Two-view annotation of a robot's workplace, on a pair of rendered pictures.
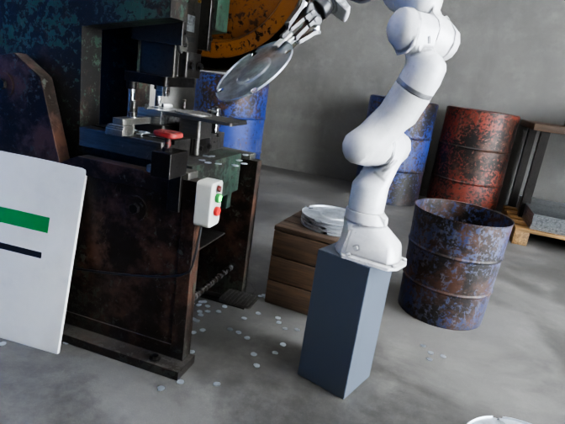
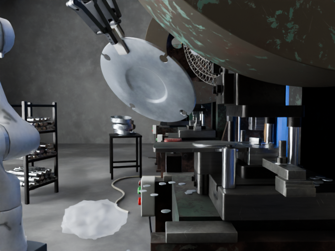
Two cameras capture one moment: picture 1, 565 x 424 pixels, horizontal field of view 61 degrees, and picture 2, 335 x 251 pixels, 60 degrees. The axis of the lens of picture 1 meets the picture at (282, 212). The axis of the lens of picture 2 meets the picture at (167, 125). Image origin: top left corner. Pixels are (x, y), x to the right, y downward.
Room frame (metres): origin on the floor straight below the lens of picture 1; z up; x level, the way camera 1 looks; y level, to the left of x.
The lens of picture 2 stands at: (2.40, -0.02, 0.88)
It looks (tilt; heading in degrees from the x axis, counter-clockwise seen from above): 3 degrees down; 163
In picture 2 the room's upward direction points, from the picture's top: straight up
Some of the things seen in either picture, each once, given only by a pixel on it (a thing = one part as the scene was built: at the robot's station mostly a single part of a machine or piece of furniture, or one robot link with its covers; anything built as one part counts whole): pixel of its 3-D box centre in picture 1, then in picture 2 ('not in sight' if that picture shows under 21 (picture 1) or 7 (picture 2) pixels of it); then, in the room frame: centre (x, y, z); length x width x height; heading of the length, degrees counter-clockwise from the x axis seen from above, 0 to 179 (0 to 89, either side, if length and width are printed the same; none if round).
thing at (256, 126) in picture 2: (164, 90); (255, 123); (1.68, 0.46, 0.84); 0.05 x 0.03 x 0.04; 164
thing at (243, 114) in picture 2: (161, 83); (260, 115); (1.69, 0.47, 0.86); 0.20 x 0.16 x 0.05; 164
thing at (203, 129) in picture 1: (204, 134); (197, 166); (1.64, 0.30, 0.72); 0.25 x 0.14 x 0.14; 74
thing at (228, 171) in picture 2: (215, 119); (229, 166); (1.82, 0.30, 0.75); 0.03 x 0.03 x 0.10; 74
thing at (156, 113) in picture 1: (161, 114); (256, 152); (1.69, 0.46, 0.76); 0.15 x 0.09 x 0.05; 164
